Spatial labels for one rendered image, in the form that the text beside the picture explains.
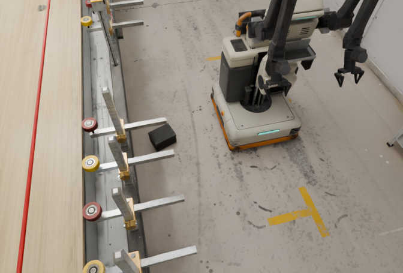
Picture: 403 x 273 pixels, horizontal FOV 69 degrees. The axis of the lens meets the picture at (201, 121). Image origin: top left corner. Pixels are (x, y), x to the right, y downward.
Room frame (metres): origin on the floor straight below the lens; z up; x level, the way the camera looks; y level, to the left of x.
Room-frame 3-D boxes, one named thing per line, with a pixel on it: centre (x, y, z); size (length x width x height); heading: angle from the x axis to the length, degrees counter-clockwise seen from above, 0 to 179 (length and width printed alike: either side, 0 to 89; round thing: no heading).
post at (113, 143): (0.71, 0.39, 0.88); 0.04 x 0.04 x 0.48; 15
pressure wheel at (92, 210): (0.47, 0.48, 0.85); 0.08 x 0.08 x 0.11
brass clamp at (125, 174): (0.74, 0.40, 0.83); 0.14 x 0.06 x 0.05; 15
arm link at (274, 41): (1.20, -0.37, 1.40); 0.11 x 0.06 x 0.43; 105
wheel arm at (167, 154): (0.77, 0.35, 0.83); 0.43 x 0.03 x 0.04; 105
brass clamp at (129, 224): (0.49, 0.33, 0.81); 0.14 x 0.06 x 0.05; 15
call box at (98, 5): (1.67, 0.65, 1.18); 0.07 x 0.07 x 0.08; 15
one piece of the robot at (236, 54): (1.80, -0.44, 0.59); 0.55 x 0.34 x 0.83; 105
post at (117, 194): (0.47, 0.33, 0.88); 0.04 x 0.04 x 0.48; 15
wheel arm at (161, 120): (1.01, 0.42, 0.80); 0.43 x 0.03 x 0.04; 105
